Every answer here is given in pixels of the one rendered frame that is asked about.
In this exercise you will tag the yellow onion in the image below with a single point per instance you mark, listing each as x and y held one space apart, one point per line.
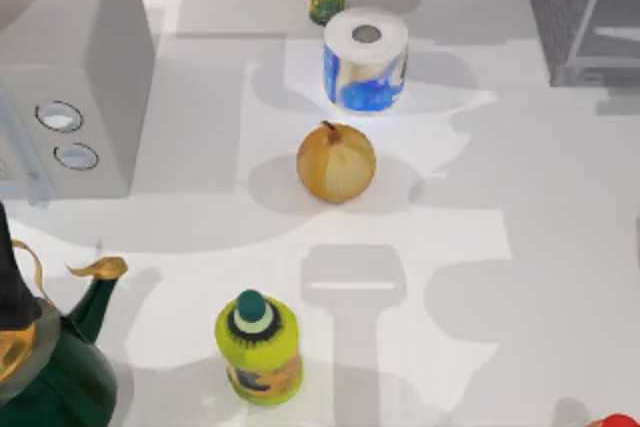
336 163

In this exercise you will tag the white and blue paper roll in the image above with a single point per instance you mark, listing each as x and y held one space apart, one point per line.
365 64

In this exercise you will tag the squat yellow green bottle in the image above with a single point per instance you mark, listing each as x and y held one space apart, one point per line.
260 352

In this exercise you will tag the small microwave knob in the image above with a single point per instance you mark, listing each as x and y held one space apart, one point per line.
76 156

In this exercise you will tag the pale microwave oven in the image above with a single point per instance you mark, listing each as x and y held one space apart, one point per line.
95 72

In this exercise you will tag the large microwave knob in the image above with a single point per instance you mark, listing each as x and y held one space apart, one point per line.
58 116

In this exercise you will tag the dark green gold teapot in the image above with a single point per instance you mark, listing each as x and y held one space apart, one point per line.
60 367

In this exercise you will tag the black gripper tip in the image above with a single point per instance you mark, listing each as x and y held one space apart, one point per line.
12 287

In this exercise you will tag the red object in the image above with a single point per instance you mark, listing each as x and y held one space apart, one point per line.
616 421

